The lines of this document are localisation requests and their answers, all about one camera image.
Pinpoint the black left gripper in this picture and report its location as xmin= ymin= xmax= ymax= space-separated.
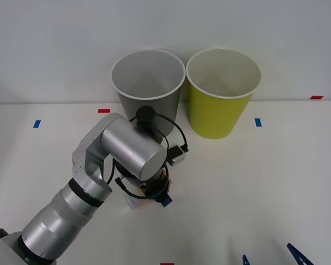
xmin=139 ymin=167 xmax=174 ymax=209

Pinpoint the small bottle with orange label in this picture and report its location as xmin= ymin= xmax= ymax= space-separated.
xmin=122 ymin=178 xmax=173 ymax=211

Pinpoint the yellow-green plastic waste bin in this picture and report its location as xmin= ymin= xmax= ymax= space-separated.
xmin=185 ymin=47 xmax=263 ymax=140

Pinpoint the grey plastic waste bin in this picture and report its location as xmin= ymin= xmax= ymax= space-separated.
xmin=111 ymin=49 xmax=186 ymax=139

